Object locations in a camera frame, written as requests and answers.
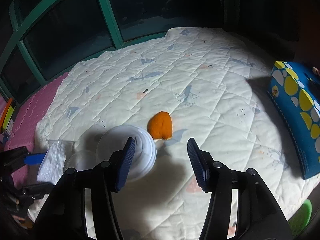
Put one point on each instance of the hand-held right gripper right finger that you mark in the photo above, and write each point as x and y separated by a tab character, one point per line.
197	165

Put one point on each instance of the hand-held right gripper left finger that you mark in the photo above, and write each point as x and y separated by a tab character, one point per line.
126	165

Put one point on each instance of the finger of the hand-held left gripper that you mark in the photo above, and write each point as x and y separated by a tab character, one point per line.
35	159
37	188

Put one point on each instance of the white foam block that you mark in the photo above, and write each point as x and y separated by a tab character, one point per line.
52	160

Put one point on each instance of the white plastic cup lid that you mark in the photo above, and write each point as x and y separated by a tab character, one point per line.
110	142

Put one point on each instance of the orange peel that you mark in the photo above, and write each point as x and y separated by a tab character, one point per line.
160	126

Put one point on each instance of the green plastic mesh basket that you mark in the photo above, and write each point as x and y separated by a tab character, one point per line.
301	217

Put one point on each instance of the pink foam floor mat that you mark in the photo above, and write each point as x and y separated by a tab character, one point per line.
32	110

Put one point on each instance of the orange and green box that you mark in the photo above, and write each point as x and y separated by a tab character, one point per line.
7	116

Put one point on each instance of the white quilted blanket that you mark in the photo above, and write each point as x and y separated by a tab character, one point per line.
200	92

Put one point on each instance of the blue dotted tissue box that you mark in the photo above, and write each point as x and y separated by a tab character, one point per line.
295	110

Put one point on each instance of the beige plush toy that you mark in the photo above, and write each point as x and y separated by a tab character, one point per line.
317	70

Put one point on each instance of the green window frame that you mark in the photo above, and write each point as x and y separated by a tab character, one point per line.
107	12

